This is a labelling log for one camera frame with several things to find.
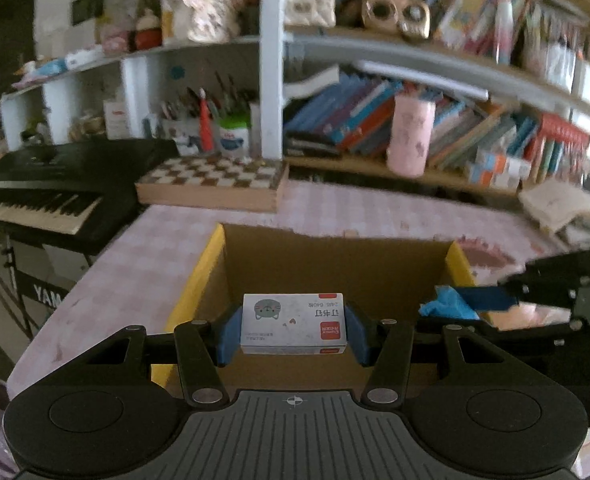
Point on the pink printed desk mat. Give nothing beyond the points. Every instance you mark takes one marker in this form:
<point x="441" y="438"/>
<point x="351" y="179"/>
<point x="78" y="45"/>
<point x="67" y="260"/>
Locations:
<point x="140" y="260"/>

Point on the row of upright books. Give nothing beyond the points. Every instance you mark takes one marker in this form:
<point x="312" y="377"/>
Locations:
<point x="475" y="5"/>

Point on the bunch of pens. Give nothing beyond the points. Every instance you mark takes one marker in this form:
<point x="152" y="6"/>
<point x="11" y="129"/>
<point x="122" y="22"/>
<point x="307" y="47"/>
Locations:
<point x="200" y="102"/>

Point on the pile of papers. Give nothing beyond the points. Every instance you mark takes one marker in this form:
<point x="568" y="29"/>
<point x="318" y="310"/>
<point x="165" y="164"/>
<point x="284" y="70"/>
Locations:
<point x="560" y="205"/>

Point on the row of leaning books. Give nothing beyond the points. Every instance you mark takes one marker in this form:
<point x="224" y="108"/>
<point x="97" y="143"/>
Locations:
<point x="355" y="115"/>

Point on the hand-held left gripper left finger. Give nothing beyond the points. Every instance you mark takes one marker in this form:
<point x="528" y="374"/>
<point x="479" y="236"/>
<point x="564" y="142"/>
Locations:
<point x="230" y="336"/>

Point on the floral bunny doll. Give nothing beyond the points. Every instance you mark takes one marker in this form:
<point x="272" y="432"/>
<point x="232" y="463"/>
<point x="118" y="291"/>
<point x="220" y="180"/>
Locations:
<point x="207" y="10"/>

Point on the white bookshelf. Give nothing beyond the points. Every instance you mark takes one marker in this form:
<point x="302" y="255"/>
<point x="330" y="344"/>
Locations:
<point x="271" y="60"/>

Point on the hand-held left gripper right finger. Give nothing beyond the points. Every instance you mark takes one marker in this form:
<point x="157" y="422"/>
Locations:
<point x="358" y="336"/>

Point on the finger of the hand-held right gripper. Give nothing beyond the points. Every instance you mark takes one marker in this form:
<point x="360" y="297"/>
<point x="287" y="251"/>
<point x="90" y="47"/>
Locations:
<point x="490" y="299"/>
<point x="525" y="333"/>

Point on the white cup with green lid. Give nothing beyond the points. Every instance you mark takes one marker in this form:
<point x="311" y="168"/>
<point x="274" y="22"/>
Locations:
<point x="234" y="140"/>

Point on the pink slim bottle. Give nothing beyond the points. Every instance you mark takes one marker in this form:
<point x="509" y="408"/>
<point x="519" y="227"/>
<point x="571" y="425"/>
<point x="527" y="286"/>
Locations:
<point x="503" y="30"/>

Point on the white pen container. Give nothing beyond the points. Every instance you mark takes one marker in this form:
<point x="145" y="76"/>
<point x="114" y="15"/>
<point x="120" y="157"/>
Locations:
<point x="185" y="135"/>

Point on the orange white carton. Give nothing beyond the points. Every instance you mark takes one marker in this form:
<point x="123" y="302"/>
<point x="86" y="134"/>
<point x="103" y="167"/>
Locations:
<point x="505" y="162"/>
<point x="490" y="180"/>

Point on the pink cylindrical cup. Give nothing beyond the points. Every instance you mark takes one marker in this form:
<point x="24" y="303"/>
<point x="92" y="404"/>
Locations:
<point x="410" y="135"/>

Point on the black keyboard stand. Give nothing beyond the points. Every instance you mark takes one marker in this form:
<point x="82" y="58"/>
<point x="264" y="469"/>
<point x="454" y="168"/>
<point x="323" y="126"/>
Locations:
<point x="45" y="295"/>

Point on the black electronic keyboard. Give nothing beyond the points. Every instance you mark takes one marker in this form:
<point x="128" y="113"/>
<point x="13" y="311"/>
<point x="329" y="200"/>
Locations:
<point x="50" y="170"/>

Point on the blue cloth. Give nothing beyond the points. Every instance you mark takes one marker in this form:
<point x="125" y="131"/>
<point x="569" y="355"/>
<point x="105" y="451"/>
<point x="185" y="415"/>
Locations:
<point x="447" y="305"/>

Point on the white box with red label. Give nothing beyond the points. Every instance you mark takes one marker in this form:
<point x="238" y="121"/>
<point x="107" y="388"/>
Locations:
<point x="116" y="120"/>

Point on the white flat box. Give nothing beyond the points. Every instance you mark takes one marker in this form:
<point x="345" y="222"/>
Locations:
<point x="85" y="57"/>

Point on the yellow cardboard box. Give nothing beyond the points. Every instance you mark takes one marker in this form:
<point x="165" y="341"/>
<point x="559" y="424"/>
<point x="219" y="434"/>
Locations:
<point x="325" y="270"/>

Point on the white staple box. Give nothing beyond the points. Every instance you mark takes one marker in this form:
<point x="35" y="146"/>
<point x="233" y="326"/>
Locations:
<point x="295" y="322"/>

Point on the gold retro radio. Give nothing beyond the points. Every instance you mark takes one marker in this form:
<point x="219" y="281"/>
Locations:
<point x="395" y="12"/>

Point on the dark framed picture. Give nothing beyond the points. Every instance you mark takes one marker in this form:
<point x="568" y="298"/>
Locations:
<point x="84" y="10"/>

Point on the pink toy box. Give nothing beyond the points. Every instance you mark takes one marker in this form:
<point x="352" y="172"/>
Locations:
<point x="114" y="40"/>

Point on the yellow white carton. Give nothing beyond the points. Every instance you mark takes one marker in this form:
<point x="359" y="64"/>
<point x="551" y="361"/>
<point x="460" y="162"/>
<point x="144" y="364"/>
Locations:
<point x="167" y="22"/>

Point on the small brass pot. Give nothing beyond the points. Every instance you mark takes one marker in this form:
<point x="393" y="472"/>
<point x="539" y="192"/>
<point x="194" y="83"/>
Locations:
<point x="89" y="129"/>

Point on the wooden chessboard box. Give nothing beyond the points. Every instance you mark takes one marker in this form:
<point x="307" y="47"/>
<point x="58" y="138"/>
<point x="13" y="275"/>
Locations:
<point x="210" y="172"/>

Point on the white paper bag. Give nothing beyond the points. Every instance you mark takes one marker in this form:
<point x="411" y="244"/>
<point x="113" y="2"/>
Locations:
<point x="560" y="67"/>

